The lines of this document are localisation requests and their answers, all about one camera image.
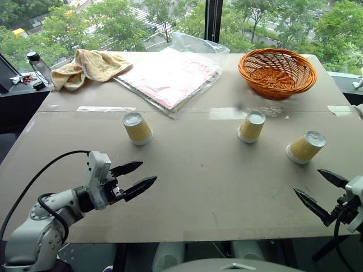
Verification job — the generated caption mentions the orange wicker basket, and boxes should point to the orange wicker basket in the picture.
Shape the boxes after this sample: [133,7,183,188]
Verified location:
[238,48,318,100]

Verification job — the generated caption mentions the red and white keys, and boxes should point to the red and white keys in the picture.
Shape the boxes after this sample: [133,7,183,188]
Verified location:
[10,74,34,86]

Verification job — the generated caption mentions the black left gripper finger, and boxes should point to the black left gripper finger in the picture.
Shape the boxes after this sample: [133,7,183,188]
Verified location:
[109,160,143,179]
[123,176,158,203]

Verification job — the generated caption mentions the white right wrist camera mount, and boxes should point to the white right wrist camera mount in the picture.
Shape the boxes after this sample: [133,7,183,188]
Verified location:
[344,175,363,233]

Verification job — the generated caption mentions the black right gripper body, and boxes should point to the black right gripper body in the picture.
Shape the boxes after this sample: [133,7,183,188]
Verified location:
[323,194,361,227]

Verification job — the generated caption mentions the clear bottle with black cap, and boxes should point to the clear bottle with black cap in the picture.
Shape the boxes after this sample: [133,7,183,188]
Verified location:
[26,51,53,86]

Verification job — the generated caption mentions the black side table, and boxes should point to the black side table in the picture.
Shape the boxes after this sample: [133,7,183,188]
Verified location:
[0,80,56,135]

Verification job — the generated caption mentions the white rounded object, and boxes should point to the white rounded object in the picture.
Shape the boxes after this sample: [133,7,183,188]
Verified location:
[351,103,363,120]

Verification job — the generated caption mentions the yellow crumpled towel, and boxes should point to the yellow crumpled towel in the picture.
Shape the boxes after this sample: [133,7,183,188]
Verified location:
[50,49,133,92]

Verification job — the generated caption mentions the grey robot torso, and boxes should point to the grey robot torso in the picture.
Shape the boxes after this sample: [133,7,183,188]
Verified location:
[161,258,306,272]

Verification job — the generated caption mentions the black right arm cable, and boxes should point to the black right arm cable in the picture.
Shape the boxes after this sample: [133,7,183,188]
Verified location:
[333,209,355,272]

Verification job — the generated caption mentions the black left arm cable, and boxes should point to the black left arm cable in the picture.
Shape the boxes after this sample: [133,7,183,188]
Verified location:
[0,150,91,244]

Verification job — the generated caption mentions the white rounded robot leg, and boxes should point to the white rounded robot leg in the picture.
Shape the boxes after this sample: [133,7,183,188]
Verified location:
[151,241,185,272]
[230,240,267,262]

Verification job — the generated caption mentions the yellow ribbed paper cup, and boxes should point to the yellow ribbed paper cup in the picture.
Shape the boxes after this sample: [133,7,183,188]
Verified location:
[237,110,267,145]
[285,130,327,165]
[122,112,154,147]

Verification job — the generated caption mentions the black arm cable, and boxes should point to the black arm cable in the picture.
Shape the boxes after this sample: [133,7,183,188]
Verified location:
[0,150,91,244]
[333,209,355,272]

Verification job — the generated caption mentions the black window frame post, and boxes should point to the black window frame post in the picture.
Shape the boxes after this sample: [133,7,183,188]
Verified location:
[204,0,223,42]

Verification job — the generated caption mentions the clear bag with pink sheets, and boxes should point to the clear bag with pink sheets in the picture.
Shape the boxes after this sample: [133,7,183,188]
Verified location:
[112,31,230,120]

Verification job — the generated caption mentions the clear tape strip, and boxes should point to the clear tape strip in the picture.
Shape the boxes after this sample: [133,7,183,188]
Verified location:
[77,105,137,112]
[327,105,354,114]

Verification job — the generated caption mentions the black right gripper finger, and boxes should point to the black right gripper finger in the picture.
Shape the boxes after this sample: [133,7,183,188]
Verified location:
[293,187,333,227]
[316,168,351,189]

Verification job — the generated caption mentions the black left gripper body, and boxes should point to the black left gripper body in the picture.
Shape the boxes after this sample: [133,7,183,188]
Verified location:
[102,171,126,206]

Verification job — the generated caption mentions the black slanted stand leg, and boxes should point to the black slanted stand leg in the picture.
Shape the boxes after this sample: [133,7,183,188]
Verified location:
[311,234,350,262]

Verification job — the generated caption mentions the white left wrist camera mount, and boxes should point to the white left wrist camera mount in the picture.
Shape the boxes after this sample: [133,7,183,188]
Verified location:
[83,150,112,211]

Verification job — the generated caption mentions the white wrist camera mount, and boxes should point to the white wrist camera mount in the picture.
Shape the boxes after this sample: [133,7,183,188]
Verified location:
[344,175,363,233]
[83,150,112,211]

